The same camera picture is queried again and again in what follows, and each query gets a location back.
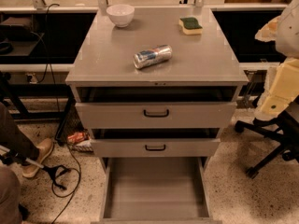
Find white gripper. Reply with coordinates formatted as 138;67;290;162
254;58;299;120

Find person's knee brown trousers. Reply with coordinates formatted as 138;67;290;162
0;167;22;224

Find middle grey drawer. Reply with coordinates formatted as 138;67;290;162
92;138;220;158

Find bottom grey open drawer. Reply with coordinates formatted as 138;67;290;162
92;157;222;224

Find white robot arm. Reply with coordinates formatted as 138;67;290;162
255;0;299;120

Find tan shoe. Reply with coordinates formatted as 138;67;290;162
22;138;54;178

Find top grey drawer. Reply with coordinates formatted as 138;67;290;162
76;102;236;129

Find grey metal drawer cabinet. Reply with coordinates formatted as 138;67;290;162
66;7;247;224

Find yellow green sponge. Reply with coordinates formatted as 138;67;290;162
178;17;203;35

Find white ceramic bowl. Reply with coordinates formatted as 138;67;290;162
107;4;135;28

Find black grabber tool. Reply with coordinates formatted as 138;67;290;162
0;146;70;190

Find silver blue redbull can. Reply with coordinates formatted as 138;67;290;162
134;45;172;70

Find orange snack packet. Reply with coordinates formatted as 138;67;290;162
67;132;89;145

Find black office chair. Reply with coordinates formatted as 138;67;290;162
234;94;299;180

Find person's leg brown trousers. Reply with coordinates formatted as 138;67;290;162
0;103;39;161

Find black floor cable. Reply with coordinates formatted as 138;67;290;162
31;3;82;224

